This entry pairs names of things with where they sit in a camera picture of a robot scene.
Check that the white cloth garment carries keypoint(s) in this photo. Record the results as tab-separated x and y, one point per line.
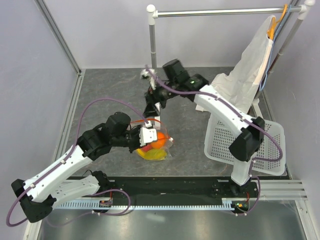
240	86

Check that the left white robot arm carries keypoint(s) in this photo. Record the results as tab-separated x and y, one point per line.
40	195

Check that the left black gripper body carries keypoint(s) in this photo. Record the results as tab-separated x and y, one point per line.
133	138

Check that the orange clothes hanger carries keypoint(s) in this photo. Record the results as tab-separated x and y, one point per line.
275	22

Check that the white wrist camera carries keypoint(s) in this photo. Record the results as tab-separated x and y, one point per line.
147	134
150	75

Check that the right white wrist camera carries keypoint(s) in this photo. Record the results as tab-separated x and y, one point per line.
150	75

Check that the white slotted cable duct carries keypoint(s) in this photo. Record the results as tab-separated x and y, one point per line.
99	204

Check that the metal clothes rack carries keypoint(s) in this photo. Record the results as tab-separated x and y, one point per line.
213	44

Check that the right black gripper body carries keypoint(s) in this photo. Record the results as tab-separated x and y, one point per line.
160	93

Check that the orange fruit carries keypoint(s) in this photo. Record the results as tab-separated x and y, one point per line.
161	140

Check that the clear orange-zipper zip bag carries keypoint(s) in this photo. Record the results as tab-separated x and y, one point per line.
159	126

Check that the blue clothes hanger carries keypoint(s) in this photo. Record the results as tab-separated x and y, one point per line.
277	32

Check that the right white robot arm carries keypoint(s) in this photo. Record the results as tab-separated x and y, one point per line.
247	131

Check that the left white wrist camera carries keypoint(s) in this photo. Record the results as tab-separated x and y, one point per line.
147	134

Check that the red apple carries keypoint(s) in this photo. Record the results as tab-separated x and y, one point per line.
147	148

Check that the white plastic basket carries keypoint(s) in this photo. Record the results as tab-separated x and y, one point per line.
218	139

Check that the yellow banana bunch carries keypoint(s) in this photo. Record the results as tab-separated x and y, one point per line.
152	154

